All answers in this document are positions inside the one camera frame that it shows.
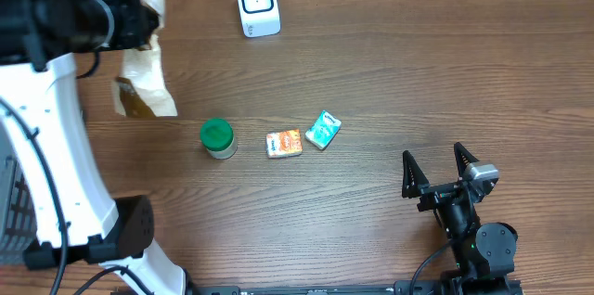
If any dark grey mesh basket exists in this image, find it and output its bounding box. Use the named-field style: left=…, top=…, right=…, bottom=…
left=0, top=146, right=38, bottom=266

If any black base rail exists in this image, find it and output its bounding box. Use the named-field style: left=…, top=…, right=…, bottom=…
left=189, top=280, right=523, bottom=295

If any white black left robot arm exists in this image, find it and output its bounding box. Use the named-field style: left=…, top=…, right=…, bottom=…
left=1, top=0, right=197, bottom=294

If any clear bag bread package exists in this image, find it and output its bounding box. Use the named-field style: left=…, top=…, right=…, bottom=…
left=111, top=0, right=177, bottom=118

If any white barcode scanner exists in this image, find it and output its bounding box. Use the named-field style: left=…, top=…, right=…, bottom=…
left=238, top=0, right=281, bottom=38

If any orange tissue pack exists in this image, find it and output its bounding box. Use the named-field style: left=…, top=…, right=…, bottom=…
left=265, top=129, right=303, bottom=159

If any green lid clear jar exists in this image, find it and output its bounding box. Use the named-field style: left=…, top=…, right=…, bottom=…
left=200, top=118, right=238, bottom=160

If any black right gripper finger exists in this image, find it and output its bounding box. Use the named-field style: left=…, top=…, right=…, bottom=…
left=402, top=150, right=430, bottom=199
left=454, top=142, right=479, bottom=177

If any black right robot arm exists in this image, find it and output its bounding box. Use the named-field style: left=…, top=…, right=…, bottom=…
left=394, top=142, right=523, bottom=295

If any teal tissue pack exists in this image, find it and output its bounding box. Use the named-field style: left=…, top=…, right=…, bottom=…
left=305, top=110, right=342, bottom=150

